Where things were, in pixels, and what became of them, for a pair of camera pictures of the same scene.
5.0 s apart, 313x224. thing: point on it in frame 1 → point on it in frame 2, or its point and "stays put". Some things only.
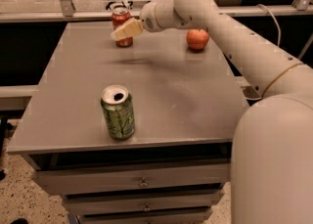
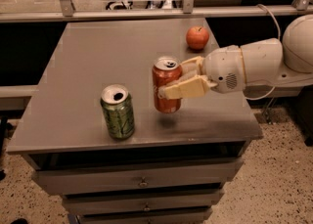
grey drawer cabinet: (141, 134) stays put
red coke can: (118, 19) → (165, 70)
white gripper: (147, 19) → (222, 67)
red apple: (197, 39) stays put
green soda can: (117, 103) stays put
